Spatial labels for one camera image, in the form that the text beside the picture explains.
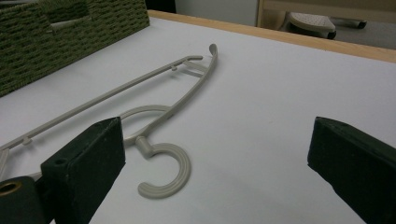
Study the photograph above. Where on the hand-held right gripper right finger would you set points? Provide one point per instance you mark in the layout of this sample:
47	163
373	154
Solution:
358	165

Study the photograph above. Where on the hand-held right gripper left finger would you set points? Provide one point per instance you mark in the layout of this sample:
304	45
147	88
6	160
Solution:
87	168

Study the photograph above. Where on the green woven basket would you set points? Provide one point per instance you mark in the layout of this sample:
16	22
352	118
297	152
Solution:
93	37

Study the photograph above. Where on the white table sheet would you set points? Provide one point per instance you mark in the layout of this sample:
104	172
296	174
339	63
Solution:
264	93

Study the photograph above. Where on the wheeled step stool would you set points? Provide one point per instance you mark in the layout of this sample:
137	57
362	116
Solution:
311	23

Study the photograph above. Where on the white cabinet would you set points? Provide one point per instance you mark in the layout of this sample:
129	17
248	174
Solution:
218	9

